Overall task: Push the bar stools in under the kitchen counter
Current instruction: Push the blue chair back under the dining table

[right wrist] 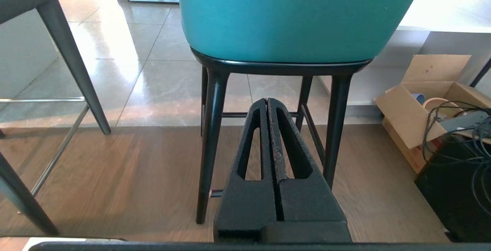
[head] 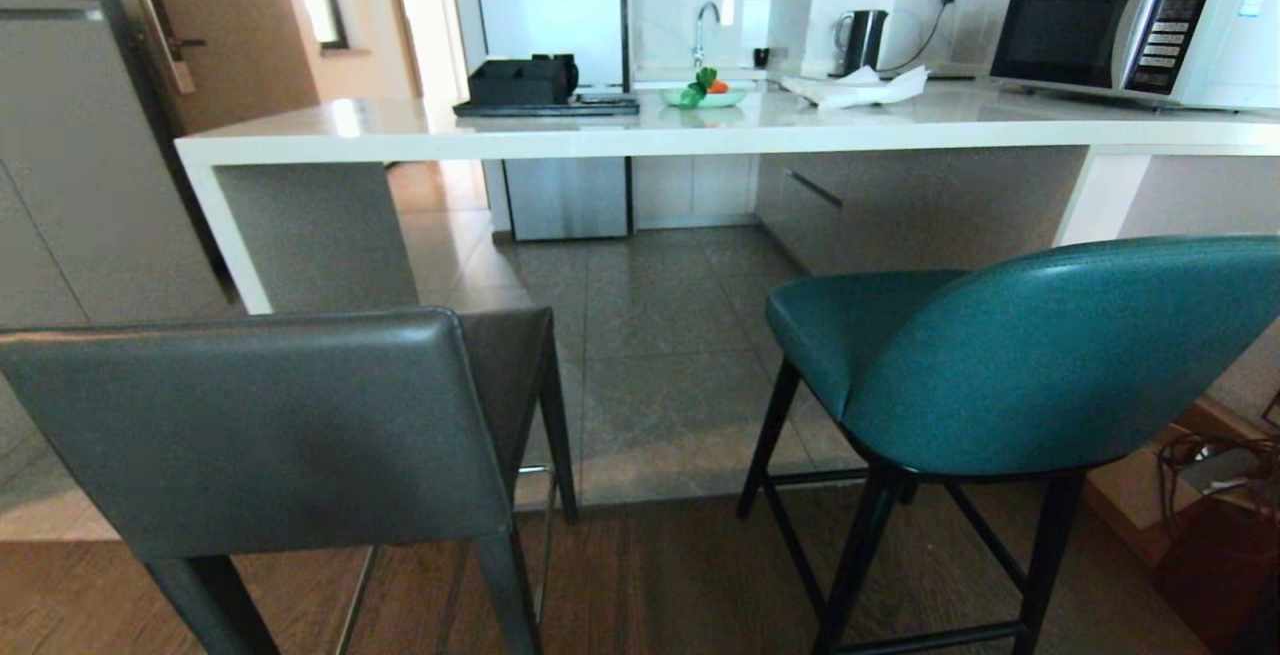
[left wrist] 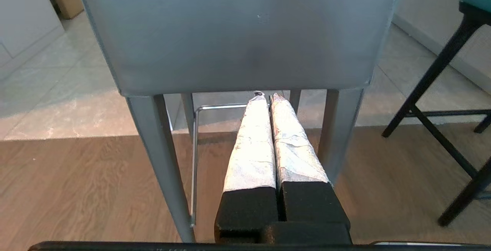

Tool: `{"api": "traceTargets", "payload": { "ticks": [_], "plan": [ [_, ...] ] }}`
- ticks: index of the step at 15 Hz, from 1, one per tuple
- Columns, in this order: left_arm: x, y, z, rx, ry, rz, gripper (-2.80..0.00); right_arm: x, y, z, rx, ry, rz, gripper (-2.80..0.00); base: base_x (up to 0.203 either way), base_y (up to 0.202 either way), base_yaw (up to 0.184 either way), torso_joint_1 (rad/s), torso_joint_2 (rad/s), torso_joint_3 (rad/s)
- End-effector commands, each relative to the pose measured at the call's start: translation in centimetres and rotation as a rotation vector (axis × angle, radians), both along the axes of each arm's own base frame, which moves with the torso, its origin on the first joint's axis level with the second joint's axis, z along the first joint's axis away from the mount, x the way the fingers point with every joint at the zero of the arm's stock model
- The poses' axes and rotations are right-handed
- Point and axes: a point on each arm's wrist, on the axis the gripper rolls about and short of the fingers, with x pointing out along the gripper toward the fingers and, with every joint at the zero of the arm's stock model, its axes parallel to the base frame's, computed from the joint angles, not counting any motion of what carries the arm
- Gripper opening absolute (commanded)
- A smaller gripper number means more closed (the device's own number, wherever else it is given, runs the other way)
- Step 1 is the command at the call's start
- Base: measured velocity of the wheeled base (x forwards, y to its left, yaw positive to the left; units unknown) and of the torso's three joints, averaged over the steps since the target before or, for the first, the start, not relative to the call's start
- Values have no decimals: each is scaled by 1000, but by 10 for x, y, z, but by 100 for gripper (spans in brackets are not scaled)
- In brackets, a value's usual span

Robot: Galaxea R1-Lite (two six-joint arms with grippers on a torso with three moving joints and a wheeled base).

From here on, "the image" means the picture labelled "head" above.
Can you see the white kitchen counter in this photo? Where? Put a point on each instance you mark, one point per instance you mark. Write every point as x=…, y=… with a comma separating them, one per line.
x=560, y=130

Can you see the chrome kitchen faucet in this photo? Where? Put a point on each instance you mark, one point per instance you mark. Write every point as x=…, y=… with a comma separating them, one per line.
x=704, y=30

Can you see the grey leather bar stool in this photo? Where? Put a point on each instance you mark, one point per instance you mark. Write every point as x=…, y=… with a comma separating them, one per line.
x=260, y=425

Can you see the teal leather bar stool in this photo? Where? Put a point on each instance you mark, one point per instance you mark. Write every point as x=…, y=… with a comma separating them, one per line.
x=1040, y=365

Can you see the green glass plate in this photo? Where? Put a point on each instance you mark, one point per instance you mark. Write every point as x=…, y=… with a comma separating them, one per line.
x=704, y=98

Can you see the black flat tray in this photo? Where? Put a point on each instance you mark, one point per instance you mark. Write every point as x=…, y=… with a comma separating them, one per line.
x=545, y=108

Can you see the orange carrot with green leaves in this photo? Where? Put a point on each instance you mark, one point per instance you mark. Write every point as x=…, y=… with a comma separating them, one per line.
x=703, y=85

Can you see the grey cabinet drawer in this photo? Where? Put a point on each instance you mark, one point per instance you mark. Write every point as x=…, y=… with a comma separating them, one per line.
x=850, y=210

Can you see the black organizer box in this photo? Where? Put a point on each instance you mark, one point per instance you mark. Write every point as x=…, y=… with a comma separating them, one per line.
x=520, y=82

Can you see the silver refrigerator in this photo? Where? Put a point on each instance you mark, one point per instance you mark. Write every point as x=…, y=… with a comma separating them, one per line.
x=550, y=25

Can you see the white cloth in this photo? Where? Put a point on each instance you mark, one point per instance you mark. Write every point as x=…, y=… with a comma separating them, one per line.
x=860, y=88

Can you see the black electric kettle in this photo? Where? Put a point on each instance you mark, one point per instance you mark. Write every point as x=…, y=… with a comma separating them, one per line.
x=862, y=40

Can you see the brown wooden door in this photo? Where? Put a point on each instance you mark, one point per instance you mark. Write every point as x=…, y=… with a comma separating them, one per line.
x=225, y=20

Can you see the grey tall cabinet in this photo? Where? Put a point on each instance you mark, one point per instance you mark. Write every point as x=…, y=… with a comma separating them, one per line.
x=80, y=155

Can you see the white microwave oven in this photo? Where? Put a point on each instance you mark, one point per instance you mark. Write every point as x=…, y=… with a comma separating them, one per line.
x=1150, y=20

